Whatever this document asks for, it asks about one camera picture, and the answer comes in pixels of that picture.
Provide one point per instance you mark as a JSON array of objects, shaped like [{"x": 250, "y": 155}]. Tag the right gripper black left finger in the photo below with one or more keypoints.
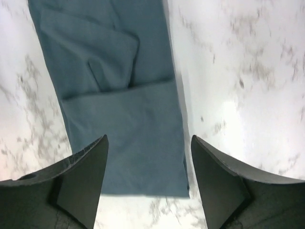
[{"x": 64, "y": 195}]

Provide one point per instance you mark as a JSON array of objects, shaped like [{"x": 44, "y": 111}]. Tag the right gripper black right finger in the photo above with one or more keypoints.
[{"x": 236, "y": 195}]

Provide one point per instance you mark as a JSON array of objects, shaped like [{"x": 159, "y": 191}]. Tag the grey-blue t-shirt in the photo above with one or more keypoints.
[{"x": 111, "y": 66}]

